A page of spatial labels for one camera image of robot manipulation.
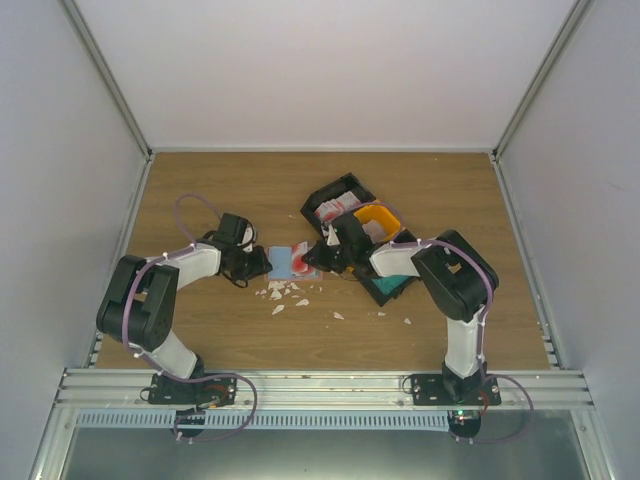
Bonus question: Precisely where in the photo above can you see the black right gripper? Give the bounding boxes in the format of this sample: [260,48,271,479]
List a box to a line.
[302,240,354,274]

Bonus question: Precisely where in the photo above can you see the red white credit card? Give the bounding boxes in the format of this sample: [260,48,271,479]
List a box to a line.
[291,241,314,277]

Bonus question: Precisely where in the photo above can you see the pink card holder wallet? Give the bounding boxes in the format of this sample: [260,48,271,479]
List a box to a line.
[267,241,322,281]

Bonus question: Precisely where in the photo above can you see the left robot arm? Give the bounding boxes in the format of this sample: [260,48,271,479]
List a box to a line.
[96,213,272,404]

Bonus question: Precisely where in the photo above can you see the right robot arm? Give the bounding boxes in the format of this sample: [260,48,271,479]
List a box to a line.
[302,213,499,405]

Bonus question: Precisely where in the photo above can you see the red white card stack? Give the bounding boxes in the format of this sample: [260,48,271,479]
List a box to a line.
[314,191,361,224]

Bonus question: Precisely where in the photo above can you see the black bin teal cards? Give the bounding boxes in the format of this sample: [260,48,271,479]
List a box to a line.
[354,228,417,307]

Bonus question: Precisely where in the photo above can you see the teal card stack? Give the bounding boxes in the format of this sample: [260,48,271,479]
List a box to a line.
[372,275,407,295]

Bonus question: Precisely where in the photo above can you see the black bin red cards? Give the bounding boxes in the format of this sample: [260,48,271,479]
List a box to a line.
[300,172,377,235]

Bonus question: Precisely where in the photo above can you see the white debris pile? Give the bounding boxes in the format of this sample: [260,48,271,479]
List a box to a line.
[254,280,310,316]

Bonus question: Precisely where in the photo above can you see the yellow bin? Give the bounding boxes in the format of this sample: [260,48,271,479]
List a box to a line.
[353,203,403,242]

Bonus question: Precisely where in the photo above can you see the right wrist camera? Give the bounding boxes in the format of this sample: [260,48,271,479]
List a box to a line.
[323,224,340,247]

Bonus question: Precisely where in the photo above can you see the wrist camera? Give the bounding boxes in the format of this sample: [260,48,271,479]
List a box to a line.
[241,222,258,248]
[323,224,340,247]

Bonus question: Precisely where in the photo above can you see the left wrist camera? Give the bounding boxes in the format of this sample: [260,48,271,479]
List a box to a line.
[241,222,258,248]

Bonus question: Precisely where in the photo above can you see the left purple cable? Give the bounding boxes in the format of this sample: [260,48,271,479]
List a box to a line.
[121,193,259,444]

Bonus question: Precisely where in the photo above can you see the purple cable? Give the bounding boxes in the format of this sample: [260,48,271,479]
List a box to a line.
[324,203,535,444]
[121,193,259,444]

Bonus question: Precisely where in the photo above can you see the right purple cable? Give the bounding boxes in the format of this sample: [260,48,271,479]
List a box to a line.
[324,203,535,444]

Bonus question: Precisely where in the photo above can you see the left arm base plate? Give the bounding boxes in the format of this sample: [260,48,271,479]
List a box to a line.
[140,375,237,408]

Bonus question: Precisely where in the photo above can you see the grey cable duct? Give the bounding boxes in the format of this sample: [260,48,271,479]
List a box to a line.
[76,409,449,432]

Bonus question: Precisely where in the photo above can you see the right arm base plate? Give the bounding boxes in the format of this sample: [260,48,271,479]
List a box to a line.
[407,372,502,406]

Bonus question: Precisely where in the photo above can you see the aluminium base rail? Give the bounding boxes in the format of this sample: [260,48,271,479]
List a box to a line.
[54,369,594,411]

